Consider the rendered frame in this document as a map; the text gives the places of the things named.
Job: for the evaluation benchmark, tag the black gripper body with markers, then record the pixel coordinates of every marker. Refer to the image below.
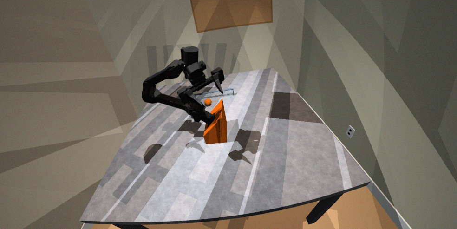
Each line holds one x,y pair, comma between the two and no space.
199,83

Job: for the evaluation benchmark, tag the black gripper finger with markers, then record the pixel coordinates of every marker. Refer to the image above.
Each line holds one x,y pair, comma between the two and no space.
191,97
218,81

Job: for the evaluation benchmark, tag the brown ball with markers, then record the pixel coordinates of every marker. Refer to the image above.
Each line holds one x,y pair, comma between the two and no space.
207,102

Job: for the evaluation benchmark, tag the low clear corner walls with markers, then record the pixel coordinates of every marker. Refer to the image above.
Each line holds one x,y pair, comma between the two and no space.
215,95

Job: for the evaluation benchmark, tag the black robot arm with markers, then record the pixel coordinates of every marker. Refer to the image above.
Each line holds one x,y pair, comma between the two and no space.
192,68

